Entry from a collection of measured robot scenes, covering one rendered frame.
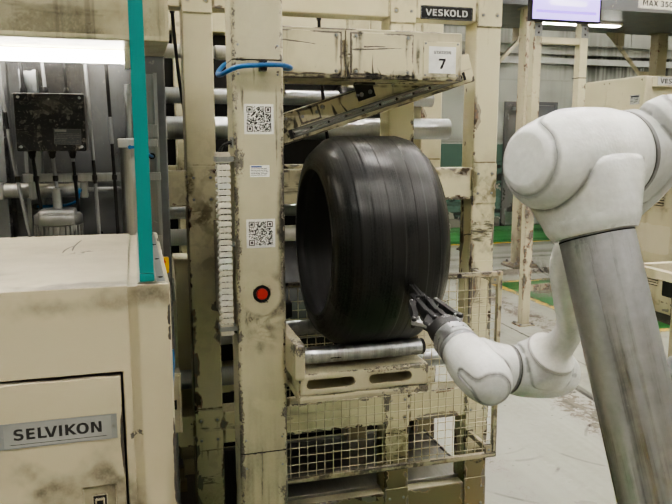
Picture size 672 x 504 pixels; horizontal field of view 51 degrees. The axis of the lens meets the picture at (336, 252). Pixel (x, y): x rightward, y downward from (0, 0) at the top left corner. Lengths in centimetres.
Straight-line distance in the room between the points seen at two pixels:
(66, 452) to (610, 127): 84
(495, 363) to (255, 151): 81
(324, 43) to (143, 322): 132
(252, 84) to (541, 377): 97
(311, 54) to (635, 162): 129
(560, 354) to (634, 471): 51
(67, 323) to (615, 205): 73
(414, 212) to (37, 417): 104
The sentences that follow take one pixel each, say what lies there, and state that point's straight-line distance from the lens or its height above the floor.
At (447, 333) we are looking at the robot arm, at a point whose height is 106.
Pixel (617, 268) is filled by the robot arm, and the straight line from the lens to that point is 97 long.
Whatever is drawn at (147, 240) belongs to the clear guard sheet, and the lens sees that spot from 96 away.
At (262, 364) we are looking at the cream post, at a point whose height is 87.
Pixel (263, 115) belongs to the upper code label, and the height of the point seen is 152.
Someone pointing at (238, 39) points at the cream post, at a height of 170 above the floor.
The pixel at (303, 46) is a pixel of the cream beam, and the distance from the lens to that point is 211.
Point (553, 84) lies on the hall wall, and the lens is 1285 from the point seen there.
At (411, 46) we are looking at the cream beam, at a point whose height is 174.
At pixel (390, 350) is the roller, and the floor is 90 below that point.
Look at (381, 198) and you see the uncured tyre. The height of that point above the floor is 132.
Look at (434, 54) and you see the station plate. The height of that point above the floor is 172.
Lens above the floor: 146
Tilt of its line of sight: 9 degrees down
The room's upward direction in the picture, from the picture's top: straight up
